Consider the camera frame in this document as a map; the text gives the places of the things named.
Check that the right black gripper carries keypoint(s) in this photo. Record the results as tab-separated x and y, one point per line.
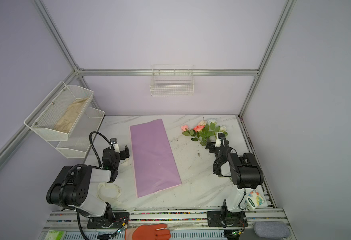
216	147

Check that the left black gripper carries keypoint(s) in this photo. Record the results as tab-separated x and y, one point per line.
120	153

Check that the white fake rose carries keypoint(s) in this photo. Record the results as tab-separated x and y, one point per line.
214	129

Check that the deep pink fake rose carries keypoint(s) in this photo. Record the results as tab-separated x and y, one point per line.
199	135

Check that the cream fake rose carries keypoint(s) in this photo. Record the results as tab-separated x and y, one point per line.
204	129

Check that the light pink fake rose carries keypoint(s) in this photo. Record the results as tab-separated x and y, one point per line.
186	131

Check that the pink purple wrapping paper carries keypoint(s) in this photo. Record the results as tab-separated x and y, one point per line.
153	160

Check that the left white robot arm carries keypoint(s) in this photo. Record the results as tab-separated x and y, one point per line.
78	188

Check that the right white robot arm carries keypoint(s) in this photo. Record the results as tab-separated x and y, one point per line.
245	174

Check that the lower white mesh shelf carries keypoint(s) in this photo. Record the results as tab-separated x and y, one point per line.
78	145

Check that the white mesh shelf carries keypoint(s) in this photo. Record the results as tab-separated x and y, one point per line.
43	119
78	145

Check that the cream ribbon roll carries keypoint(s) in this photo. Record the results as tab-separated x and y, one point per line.
109	193

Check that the beige cloth in shelf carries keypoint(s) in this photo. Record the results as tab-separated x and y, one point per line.
66	122

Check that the colourful tissue pack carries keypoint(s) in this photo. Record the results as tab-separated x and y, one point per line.
255	200

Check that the upper white mesh shelf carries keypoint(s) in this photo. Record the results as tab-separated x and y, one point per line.
43	119

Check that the orange rubber glove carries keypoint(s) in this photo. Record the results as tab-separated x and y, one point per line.
148	232

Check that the grey cloth pad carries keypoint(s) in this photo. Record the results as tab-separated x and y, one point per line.
271	230

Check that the green white packet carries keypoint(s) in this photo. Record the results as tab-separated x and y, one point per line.
55	235

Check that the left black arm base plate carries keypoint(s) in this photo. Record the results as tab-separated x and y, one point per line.
104	223

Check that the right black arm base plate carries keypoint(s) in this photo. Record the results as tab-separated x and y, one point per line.
217	219

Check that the white wire wall basket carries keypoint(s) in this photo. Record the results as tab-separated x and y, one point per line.
172	80

